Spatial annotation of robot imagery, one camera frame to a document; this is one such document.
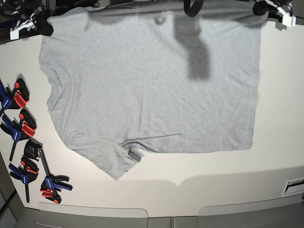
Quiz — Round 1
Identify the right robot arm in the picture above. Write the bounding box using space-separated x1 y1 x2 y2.
0 0 53 40

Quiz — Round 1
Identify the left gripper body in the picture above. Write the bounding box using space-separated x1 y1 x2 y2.
266 0 289 16

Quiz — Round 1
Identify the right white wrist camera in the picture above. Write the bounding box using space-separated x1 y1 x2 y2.
9 28 22 40

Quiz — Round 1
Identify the top blue red bar clamp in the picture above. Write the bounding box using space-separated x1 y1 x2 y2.
0 74 29 116

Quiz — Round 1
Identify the blue red bar clamp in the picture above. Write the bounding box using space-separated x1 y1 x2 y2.
0 74 29 116
0 108 37 161
9 155 39 203

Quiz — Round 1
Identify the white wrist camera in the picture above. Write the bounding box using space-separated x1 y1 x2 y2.
9 28 22 40
282 15 296 27

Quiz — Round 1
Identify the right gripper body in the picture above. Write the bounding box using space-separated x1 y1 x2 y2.
14 9 48 32

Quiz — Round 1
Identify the grey T-shirt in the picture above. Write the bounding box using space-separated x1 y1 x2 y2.
39 0 267 180

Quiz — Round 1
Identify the long black blue bar clamp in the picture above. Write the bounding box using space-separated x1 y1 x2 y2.
24 140 73 204

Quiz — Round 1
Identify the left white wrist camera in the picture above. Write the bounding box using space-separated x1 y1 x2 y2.
282 15 296 27

